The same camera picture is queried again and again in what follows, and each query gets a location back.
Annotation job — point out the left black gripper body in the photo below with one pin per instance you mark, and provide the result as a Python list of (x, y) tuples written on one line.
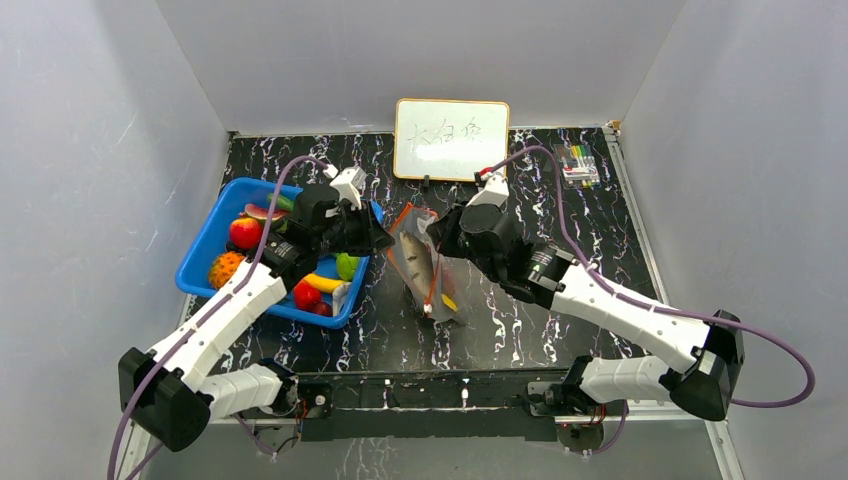
[(344, 236)]

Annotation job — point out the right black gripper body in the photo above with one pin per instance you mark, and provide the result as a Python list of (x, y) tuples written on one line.
[(445, 232)]

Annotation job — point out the green toy cucumber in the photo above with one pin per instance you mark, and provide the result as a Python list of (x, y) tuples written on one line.
[(281, 202)]

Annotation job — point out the grey toy fish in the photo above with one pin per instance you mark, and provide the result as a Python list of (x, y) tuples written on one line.
[(417, 257)]

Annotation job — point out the clear orange zip bag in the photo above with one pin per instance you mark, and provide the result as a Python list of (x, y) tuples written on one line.
[(416, 221)]

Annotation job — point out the red toy apple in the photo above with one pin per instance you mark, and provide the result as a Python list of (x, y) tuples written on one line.
[(245, 233)]

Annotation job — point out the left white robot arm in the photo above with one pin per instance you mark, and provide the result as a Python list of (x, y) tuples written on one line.
[(212, 344)]

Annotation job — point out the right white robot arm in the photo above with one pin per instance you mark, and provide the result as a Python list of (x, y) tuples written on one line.
[(690, 363)]

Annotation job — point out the green toy cabbage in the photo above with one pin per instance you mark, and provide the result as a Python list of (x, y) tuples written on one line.
[(346, 266)]

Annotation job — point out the white toy radish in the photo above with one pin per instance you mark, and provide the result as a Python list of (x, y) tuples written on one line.
[(339, 297)]

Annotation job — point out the toy watermelon slice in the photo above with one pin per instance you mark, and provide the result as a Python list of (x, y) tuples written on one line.
[(261, 213)]

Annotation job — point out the red toy pepper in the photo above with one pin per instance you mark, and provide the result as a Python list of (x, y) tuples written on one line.
[(306, 297)]

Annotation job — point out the dark red toy cherry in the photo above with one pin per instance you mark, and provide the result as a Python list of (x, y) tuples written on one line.
[(323, 309)]

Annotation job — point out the orange bumpy toy fruit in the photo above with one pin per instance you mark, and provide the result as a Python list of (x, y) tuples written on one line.
[(223, 268)]

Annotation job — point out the marker pen pack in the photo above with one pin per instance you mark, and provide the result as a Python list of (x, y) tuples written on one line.
[(578, 166)]

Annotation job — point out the blue plastic bin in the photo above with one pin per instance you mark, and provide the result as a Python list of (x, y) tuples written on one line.
[(191, 275)]

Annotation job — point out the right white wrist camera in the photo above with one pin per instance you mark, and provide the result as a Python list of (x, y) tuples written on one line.
[(492, 189)]

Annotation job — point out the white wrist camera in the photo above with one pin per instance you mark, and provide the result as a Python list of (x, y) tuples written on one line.
[(492, 189), (347, 182)]

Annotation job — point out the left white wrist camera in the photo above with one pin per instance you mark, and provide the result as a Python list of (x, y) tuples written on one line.
[(347, 182)]

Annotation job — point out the small whiteboard yellow frame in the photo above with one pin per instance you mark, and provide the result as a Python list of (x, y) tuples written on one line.
[(448, 140)]

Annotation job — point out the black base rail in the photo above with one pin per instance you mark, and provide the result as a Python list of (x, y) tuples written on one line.
[(446, 403)]

